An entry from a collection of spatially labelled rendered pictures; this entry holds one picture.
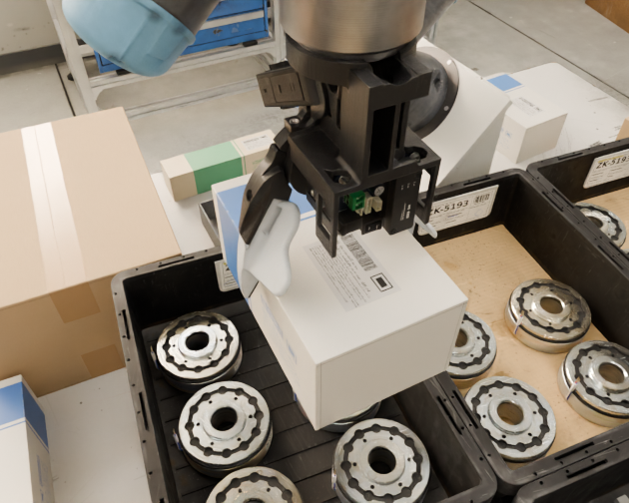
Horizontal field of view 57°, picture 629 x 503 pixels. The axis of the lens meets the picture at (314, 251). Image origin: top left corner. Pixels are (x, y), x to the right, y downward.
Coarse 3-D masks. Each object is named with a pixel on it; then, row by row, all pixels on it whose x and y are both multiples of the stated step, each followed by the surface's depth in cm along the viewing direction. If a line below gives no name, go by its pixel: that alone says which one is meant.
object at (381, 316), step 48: (240, 192) 48; (384, 240) 44; (240, 288) 52; (336, 288) 41; (384, 288) 41; (432, 288) 41; (288, 336) 41; (336, 336) 38; (384, 336) 38; (432, 336) 41; (336, 384) 40; (384, 384) 43
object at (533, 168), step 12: (612, 144) 89; (624, 144) 89; (564, 156) 87; (576, 156) 87; (588, 156) 87; (528, 168) 85; (540, 168) 85; (540, 180) 83; (552, 192) 81; (564, 204) 79; (576, 216) 77; (588, 228) 76; (600, 240) 74; (624, 252) 73
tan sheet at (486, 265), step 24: (456, 240) 88; (480, 240) 88; (504, 240) 88; (456, 264) 85; (480, 264) 85; (504, 264) 85; (528, 264) 85; (480, 288) 82; (504, 288) 82; (480, 312) 79; (504, 336) 76; (600, 336) 76; (504, 360) 73; (528, 360) 73; (552, 360) 73; (552, 384) 71; (552, 408) 68; (576, 432) 66; (600, 432) 66
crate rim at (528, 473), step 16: (496, 176) 83; (512, 176) 84; (528, 176) 83; (448, 192) 81; (544, 192) 81; (560, 208) 79; (576, 224) 76; (592, 240) 74; (608, 256) 73; (624, 272) 70; (448, 384) 59; (464, 400) 58; (464, 416) 57; (480, 432) 56; (608, 432) 56; (624, 432) 56; (480, 448) 55; (576, 448) 55; (592, 448) 55; (608, 448) 55; (496, 464) 53; (528, 464) 53; (544, 464) 53; (560, 464) 53; (512, 480) 52; (528, 480) 52
